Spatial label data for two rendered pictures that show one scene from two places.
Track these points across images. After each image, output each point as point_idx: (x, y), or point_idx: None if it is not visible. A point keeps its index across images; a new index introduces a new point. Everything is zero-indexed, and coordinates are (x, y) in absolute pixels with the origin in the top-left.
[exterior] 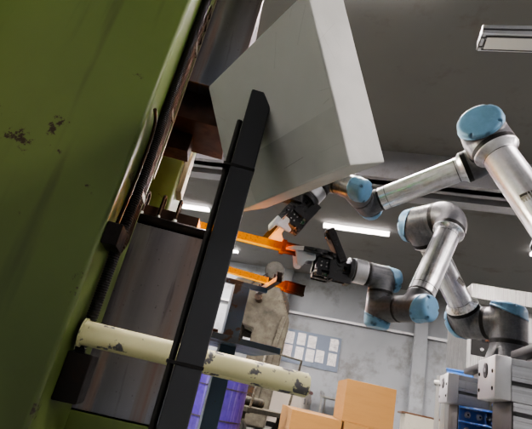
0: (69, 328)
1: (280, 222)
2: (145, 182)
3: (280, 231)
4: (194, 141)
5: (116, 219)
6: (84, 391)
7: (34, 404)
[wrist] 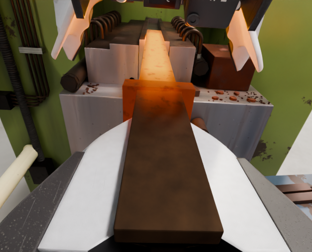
0: (17, 148)
1: (64, 15)
2: (0, 43)
3: (240, 9)
4: None
5: (6, 83)
6: (42, 180)
7: None
